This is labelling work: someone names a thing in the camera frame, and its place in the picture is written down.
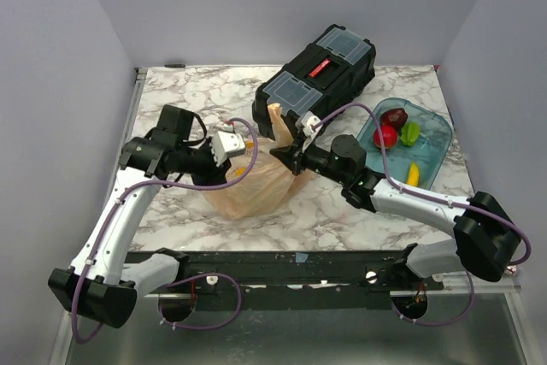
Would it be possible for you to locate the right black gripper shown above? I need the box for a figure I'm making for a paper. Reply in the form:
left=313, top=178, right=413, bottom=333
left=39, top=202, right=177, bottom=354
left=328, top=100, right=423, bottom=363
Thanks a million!
left=269, top=134, right=349, bottom=186

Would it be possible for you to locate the peach plastic bag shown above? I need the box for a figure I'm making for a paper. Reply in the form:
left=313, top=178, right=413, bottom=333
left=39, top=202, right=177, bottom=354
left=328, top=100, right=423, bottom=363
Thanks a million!
left=203, top=103, right=313, bottom=220

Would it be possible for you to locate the red fake apple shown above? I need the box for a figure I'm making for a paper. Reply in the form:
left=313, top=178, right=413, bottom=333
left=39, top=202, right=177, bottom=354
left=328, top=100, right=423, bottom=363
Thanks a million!
left=373, top=125, right=398, bottom=150

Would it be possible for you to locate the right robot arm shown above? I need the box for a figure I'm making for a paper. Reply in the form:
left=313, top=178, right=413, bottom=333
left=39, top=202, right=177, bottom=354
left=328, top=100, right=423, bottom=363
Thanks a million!
left=270, top=134, right=521, bottom=290

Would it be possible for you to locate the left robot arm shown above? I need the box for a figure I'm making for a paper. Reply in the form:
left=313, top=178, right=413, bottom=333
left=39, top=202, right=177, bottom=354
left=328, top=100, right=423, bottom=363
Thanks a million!
left=48, top=105, right=246, bottom=328

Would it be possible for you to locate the dark red fake plum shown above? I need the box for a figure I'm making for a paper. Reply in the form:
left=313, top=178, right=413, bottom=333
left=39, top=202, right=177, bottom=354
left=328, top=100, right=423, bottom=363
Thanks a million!
left=380, top=108, right=408, bottom=130

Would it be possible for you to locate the green fake starfruit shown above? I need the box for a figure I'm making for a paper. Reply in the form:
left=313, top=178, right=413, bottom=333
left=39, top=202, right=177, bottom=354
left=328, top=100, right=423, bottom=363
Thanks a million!
left=400, top=122, right=421, bottom=147

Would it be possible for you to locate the yellow fake banana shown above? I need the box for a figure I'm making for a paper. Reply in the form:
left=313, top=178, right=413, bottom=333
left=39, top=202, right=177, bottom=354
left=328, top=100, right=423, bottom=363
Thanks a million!
left=406, top=162, right=421, bottom=186

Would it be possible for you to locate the black plastic toolbox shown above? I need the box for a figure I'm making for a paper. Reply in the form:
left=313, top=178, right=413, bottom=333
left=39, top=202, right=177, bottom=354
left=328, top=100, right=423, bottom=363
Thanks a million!
left=252, top=24, right=376, bottom=139

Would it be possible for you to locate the blue transparent fruit tray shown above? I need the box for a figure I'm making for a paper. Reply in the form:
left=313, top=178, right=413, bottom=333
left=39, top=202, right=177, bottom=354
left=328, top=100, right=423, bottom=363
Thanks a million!
left=373, top=97, right=452, bottom=189

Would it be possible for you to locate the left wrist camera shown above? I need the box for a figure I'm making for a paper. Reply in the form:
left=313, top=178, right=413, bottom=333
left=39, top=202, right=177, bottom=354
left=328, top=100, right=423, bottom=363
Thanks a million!
left=210, top=123, right=246, bottom=167

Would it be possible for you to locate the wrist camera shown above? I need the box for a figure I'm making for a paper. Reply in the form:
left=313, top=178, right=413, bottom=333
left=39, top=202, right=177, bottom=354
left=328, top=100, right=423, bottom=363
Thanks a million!
left=297, top=111, right=321, bottom=143
left=210, top=123, right=246, bottom=167

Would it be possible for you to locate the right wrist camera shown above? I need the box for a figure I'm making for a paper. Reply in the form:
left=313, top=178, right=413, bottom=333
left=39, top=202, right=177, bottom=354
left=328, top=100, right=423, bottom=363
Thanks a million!
left=297, top=111, right=321, bottom=143

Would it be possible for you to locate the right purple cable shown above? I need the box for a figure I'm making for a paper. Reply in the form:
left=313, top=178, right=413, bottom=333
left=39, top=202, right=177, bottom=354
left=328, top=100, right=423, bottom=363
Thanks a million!
left=311, top=103, right=532, bottom=266

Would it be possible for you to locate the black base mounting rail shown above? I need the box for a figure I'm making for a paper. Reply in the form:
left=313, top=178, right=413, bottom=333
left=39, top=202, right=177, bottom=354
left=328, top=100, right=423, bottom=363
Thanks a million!
left=154, top=250, right=443, bottom=311

